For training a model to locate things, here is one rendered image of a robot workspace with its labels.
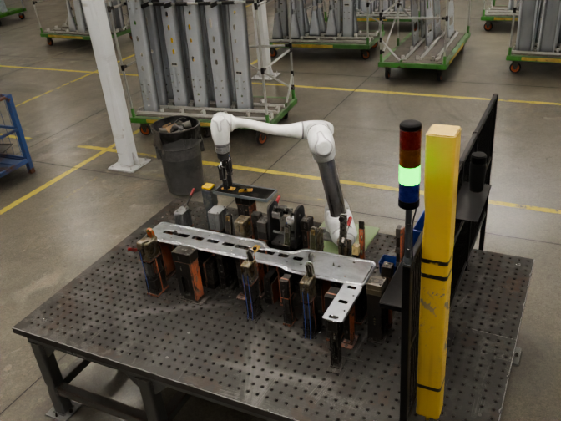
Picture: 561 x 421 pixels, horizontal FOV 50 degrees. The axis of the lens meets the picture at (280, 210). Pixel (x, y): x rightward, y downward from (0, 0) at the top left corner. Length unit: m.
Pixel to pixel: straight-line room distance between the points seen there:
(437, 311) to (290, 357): 0.93
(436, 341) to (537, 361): 1.77
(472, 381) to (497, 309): 0.56
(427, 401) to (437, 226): 0.86
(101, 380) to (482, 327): 2.43
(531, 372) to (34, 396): 3.13
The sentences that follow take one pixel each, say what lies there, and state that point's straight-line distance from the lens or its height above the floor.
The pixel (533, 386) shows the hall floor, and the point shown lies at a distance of 4.04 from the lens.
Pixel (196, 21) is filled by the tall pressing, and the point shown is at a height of 1.36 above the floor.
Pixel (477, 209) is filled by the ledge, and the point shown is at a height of 1.43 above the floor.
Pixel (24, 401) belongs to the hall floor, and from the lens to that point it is 4.34.
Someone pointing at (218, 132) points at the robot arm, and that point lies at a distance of 3.45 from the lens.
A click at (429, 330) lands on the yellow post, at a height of 1.18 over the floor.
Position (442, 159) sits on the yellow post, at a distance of 2.08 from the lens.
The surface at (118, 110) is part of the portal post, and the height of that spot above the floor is 0.69.
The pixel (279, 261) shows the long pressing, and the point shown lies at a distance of 3.21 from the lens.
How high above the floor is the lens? 2.78
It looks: 29 degrees down
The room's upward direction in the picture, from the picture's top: 5 degrees counter-clockwise
